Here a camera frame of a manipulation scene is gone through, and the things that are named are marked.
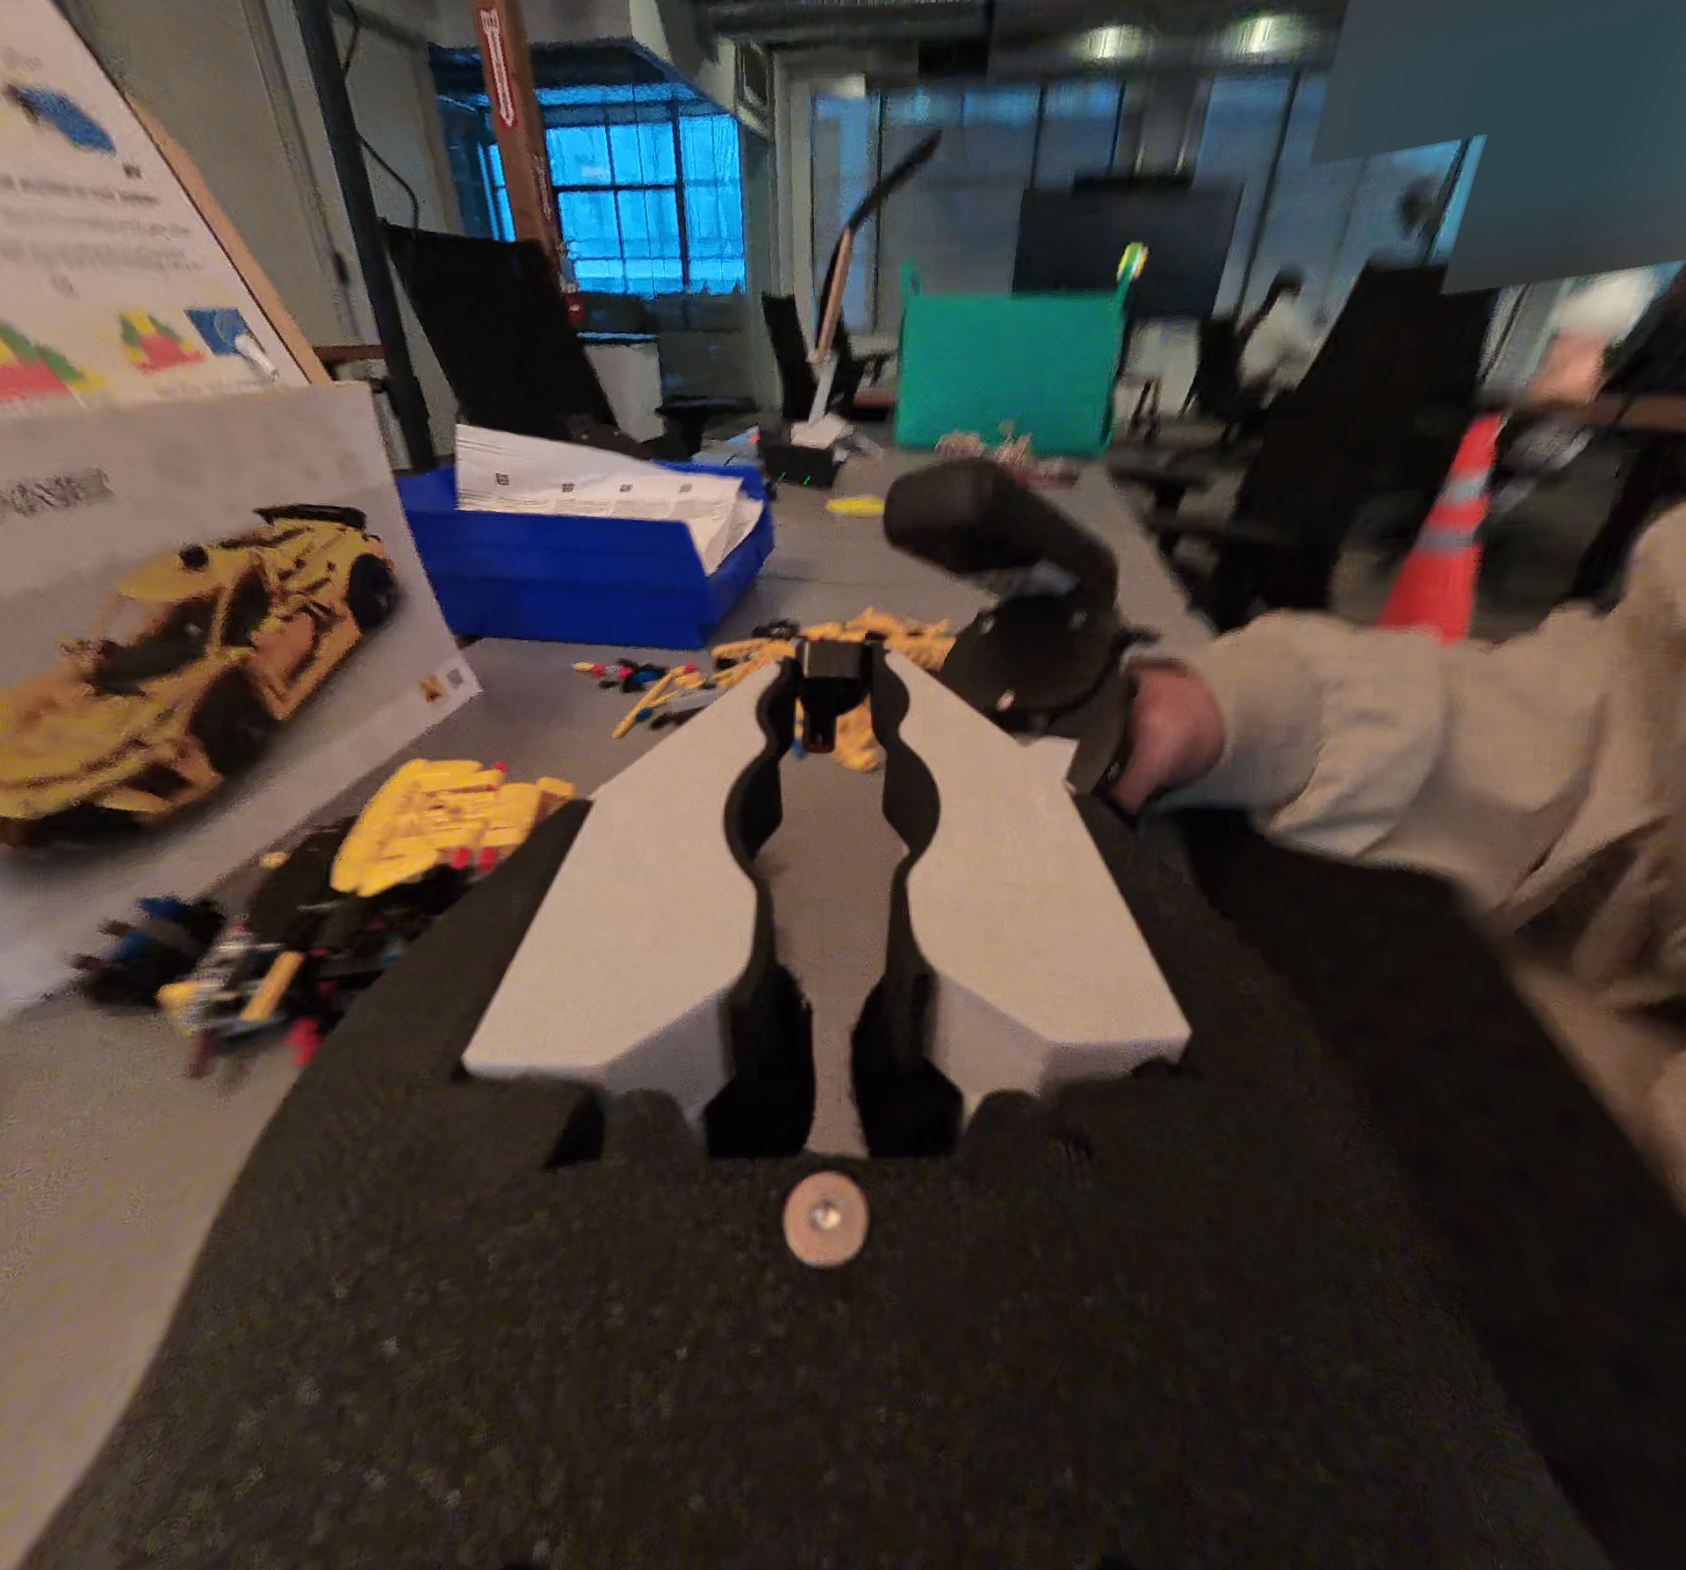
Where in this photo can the white folded paper sheets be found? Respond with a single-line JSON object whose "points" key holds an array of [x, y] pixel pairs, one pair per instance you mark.
{"points": [[592, 491]]}

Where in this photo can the green bin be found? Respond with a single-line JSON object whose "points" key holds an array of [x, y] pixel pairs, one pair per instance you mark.
{"points": [[1009, 372]]}

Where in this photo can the orange traffic cone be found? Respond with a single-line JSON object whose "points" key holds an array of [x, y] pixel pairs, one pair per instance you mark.
{"points": [[1443, 542]]}

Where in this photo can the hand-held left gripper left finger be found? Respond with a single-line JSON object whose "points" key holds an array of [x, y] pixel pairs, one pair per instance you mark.
{"points": [[632, 923]]}

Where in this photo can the small toy brick assembly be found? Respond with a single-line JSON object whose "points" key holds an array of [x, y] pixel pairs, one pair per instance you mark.
{"points": [[837, 686]]}

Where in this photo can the black office chair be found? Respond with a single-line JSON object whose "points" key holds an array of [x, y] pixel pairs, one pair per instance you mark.
{"points": [[1357, 435], [791, 352]]}

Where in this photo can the black charger box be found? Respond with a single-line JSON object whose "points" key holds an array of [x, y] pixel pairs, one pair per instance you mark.
{"points": [[796, 464]]}

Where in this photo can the grey desk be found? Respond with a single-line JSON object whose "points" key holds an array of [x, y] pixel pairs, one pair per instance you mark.
{"points": [[105, 1174]]}

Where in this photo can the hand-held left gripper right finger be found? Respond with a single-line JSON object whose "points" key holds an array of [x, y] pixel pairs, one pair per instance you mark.
{"points": [[1041, 923]]}

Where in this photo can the yellow sticky note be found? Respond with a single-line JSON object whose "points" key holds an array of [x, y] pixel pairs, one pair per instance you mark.
{"points": [[856, 505]]}

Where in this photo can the partly built toy car chassis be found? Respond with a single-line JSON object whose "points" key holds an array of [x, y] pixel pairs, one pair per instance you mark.
{"points": [[397, 847]]}

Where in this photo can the black desk lamp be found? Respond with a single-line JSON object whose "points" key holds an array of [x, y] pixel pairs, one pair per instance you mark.
{"points": [[845, 278]]}

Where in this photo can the person's right forearm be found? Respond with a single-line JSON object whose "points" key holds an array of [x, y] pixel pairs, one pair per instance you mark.
{"points": [[1424, 726]]}

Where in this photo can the person's right hand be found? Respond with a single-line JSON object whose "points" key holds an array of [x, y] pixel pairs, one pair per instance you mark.
{"points": [[1180, 735]]}

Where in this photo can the blue plastic bin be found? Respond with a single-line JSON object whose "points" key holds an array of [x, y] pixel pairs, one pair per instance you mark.
{"points": [[580, 582]]}

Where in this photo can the toy car instruction booklet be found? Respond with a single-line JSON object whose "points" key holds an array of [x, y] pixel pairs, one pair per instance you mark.
{"points": [[197, 675]]}

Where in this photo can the pile of toy bricks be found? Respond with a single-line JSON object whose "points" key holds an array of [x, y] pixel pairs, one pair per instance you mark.
{"points": [[908, 643]]}

